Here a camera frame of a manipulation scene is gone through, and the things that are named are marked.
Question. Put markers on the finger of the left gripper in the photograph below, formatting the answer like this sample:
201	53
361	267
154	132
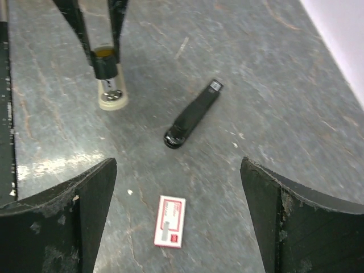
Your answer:
117	13
70	10

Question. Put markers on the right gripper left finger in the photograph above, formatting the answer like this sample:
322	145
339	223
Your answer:
60	228

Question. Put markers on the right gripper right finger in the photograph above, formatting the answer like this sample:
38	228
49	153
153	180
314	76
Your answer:
299	229

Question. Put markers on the silver and black stapler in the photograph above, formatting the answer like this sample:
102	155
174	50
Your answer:
112	92

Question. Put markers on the red white staple box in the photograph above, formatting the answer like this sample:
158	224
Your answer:
170	222

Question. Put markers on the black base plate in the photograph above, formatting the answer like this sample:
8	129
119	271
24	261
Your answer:
9	183

